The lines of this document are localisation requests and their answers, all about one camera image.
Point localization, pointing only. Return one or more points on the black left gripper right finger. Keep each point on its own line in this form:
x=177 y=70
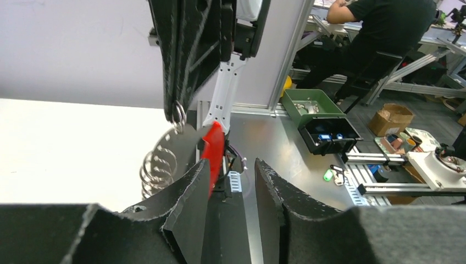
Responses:
x=296 y=228

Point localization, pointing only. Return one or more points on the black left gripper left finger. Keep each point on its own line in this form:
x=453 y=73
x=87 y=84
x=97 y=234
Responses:
x=165 y=228

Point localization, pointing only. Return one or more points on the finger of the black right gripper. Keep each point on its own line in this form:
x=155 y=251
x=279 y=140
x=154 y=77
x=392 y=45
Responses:
x=166 y=17
x=205 y=41

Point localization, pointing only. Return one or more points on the steel key holder red handle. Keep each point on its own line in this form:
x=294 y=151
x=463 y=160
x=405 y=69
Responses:
x=173 y=154

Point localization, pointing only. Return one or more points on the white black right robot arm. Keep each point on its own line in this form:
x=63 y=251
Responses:
x=249 y=18

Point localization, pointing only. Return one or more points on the key with green tag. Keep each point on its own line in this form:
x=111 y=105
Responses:
x=336 y=174

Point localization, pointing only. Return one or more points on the black plastic bin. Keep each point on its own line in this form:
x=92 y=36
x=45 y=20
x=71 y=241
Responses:
x=325 y=135

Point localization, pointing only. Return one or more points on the green plastic bin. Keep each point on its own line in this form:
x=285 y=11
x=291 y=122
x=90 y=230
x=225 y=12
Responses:
x=303 y=105

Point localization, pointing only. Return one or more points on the cardboard box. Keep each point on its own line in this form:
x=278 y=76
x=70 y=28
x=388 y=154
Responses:
x=391 y=119

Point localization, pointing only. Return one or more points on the white round fixture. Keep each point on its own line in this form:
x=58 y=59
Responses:
x=440 y=174

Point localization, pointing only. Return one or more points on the person in black shirt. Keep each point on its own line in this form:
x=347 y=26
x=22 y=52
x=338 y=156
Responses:
x=394 y=27

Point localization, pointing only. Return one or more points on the right white cable duct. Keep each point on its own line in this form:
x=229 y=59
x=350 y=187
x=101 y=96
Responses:
x=235 y=182

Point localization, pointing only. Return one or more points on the right aluminium frame post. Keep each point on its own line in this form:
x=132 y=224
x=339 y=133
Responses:
x=297 y=23

